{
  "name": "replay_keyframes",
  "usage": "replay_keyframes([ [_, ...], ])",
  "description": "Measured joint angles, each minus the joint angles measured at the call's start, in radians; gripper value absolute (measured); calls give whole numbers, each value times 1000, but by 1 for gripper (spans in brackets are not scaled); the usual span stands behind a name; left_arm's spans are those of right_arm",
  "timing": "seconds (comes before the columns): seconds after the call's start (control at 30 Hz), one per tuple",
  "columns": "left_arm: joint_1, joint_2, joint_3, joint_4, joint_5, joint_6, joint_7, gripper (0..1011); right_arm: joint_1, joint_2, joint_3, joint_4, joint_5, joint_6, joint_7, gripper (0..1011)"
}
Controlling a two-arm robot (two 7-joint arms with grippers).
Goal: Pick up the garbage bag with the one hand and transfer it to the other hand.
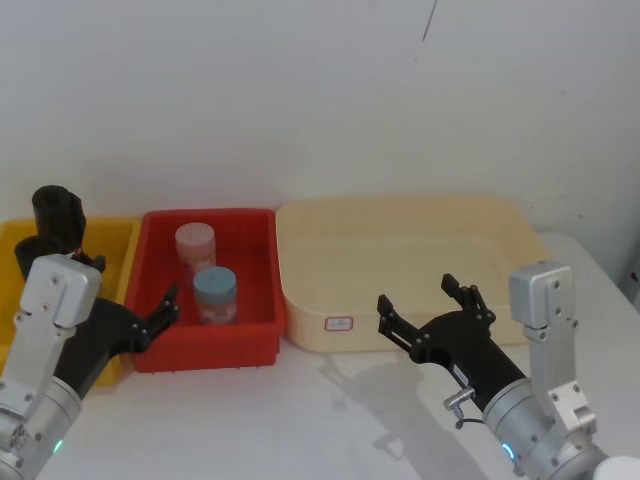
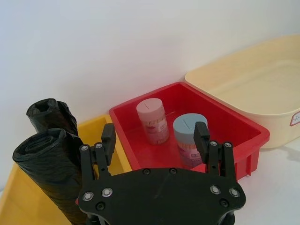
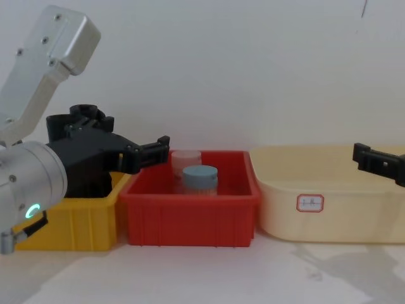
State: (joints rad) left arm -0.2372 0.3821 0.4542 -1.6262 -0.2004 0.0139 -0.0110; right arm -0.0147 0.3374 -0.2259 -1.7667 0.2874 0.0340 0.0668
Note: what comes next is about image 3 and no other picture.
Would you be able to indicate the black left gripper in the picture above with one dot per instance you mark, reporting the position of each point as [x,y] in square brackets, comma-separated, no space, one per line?
[85,155]

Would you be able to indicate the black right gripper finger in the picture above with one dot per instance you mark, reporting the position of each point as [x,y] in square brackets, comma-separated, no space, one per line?
[379,164]

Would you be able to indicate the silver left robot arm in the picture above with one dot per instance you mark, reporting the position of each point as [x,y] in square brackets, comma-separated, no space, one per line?
[38,79]

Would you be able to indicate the cream plastic basin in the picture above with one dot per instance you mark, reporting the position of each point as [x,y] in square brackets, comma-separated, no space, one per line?
[348,218]

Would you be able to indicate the white label with red border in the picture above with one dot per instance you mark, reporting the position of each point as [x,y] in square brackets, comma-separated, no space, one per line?
[310,202]

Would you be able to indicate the clear jar with blue-grey lid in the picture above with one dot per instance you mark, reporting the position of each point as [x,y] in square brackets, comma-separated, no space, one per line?
[199,179]

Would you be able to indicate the yellow plastic bin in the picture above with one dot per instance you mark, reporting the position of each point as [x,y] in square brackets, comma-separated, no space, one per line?
[82,225]

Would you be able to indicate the red plastic bin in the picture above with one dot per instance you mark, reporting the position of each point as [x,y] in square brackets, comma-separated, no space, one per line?
[190,218]

